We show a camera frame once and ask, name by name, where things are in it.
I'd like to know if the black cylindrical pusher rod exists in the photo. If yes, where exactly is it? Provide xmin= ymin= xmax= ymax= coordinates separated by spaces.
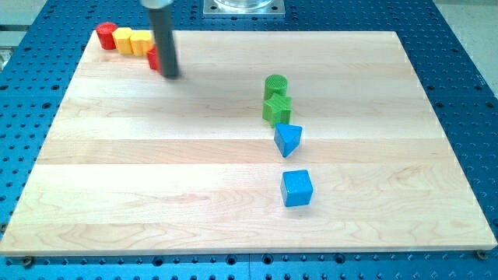
xmin=149 ymin=6 xmax=180 ymax=79

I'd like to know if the yellow pentagon block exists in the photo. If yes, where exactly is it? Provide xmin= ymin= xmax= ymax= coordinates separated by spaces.
xmin=130 ymin=30 xmax=153 ymax=56

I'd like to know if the red block behind rod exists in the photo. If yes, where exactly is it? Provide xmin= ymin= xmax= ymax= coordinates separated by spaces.
xmin=146 ymin=45 xmax=161 ymax=72

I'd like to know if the yellow hexagon block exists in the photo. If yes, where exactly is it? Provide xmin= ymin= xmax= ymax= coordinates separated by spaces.
xmin=112 ymin=27 xmax=133 ymax=54

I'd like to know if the light wooden board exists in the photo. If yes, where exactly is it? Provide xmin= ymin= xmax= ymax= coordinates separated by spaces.
xmin=1 ymin=31 xmax=496 ymax=257

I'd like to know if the green star block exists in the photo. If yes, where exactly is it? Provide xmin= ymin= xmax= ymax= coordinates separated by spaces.
xmin=262 ymin=94 xmax=293 ymax=128

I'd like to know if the blue triangle block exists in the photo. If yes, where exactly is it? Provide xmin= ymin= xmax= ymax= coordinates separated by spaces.
xmin=274 ymin=123 xmax=303 ymax=158

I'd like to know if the green cylinder block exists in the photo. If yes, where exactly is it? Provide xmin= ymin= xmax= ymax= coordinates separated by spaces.
xmin=264 ymin=74 xmax=288 ymax=100

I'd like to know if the silver rod holder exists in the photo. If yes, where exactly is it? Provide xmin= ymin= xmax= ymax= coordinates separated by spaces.
xmin=140 ymin=0 xmax=174 ymax=9

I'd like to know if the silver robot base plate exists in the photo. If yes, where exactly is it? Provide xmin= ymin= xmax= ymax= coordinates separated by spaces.
xmin=202 ymin=0 xmax=286 ymax=17

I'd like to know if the red cylinder block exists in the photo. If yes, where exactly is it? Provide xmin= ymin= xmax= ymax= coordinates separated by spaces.
xmin=95 ymin=22 xmax=117 ymax=50

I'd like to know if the blue cube block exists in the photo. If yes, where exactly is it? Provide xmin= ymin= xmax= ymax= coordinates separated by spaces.
xmin=280 ymin=170 xmax=314 ymax=207

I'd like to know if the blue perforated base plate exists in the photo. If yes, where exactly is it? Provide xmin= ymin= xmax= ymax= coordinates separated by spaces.
xmin=1 ymin=1 xmax=497 ymax=279

